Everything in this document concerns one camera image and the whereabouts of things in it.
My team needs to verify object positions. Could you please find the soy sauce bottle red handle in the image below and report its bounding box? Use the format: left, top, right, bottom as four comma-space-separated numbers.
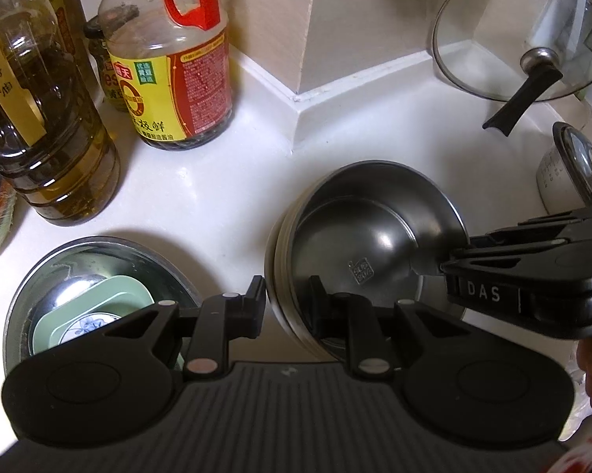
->
91, 0, 236, 151

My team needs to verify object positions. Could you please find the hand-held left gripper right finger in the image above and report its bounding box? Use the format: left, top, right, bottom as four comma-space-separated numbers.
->
308, 276, 479, 380

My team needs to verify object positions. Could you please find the large dark oil bottle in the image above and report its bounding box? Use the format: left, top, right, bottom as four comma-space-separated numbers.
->
0, 0, 122, 227

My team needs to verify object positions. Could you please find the small white floral saucer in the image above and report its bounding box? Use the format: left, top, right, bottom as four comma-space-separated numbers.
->
59, 312, 122, 346

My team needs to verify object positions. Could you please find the small sauce jar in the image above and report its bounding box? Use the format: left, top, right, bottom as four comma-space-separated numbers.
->
84, 12, 129, 112

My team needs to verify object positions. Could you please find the red and white cloth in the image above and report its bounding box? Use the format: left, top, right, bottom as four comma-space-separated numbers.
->
547, 436, 592, 473

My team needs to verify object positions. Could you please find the steel cooking pot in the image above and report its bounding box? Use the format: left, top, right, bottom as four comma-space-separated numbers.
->
536, 145, 592, 216

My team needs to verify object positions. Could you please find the yellow oil bottle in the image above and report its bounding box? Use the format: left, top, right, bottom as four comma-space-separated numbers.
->
45, 0, 104, 106

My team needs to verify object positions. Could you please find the steel lidded pot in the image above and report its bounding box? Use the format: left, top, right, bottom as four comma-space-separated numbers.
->
552, 122, 592, 209

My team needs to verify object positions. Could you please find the glass lid with black handle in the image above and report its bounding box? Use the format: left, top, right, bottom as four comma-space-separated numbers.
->
432, 0, 592, 138

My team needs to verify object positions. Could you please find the cream ceramic bowl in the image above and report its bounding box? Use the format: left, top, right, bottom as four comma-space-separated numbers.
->
265, 217, 350, 363

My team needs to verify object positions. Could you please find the small steel bowl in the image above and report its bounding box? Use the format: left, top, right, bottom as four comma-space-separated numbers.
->
275, 160, 470, 356

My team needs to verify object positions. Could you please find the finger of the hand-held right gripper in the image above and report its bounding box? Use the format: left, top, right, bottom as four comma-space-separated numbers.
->
440, 241, 568, 277
472, 205, 592, 248

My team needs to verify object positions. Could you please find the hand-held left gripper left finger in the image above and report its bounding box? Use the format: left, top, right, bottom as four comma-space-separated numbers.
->
104, 276, 267, 382

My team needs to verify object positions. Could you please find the white cutting board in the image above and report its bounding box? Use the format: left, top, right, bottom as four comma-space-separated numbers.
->
526, 0, 588, 51

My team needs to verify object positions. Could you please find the green square plate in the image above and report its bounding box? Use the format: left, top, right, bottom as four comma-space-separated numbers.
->
32, 275, 157, 356

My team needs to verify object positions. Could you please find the large steel basin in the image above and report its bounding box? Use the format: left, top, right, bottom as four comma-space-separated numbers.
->
3, 235, 204, 380

